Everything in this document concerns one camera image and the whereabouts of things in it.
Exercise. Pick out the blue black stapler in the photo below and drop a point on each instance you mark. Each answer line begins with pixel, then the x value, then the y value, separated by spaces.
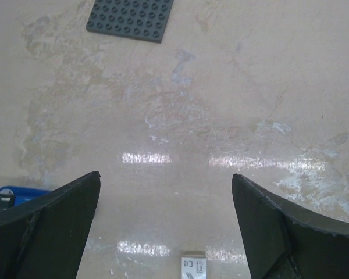
pixel 11 195

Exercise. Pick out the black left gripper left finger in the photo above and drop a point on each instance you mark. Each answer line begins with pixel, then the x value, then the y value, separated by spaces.
pixel 46 236

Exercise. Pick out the grey studded baseplate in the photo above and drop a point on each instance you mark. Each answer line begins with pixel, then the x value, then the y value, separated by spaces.
pixel 140 20

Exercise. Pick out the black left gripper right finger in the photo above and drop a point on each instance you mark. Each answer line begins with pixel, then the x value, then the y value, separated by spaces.
pixel 285 240

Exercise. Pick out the white staple box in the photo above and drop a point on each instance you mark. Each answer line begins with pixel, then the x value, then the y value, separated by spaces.
pixel 193 265

